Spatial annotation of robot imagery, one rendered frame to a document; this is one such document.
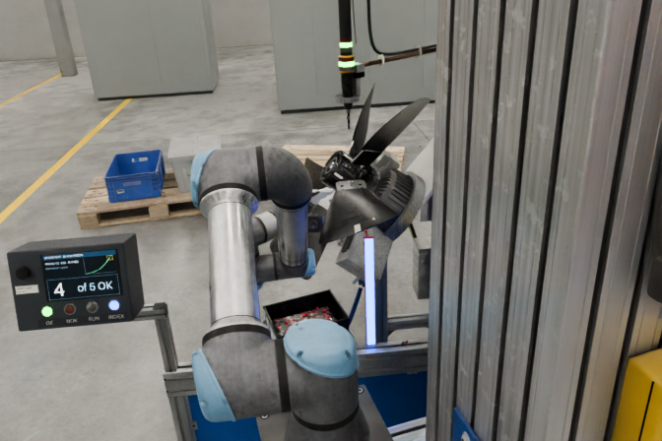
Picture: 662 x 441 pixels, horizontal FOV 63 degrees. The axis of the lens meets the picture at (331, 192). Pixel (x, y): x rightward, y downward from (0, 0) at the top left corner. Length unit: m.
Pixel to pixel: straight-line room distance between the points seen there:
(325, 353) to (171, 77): 8.09
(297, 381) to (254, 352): 0.08
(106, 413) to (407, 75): 5.62
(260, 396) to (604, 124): 0.64
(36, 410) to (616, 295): 2.71
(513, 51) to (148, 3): 8.33
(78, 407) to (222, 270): 1.99
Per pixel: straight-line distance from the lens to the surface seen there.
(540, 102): 0.49
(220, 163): 1.10
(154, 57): 8.82
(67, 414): 2.90
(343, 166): 1.68
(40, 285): 1.42
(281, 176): 1.10
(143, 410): 2.77
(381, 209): 1.51
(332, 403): 0.92
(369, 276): 1.40
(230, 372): 0.89
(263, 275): 1.44
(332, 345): 0.89
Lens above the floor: 1.82
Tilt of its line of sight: 23 degrees down
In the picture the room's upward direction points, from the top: 3 degrees counter-clockwise
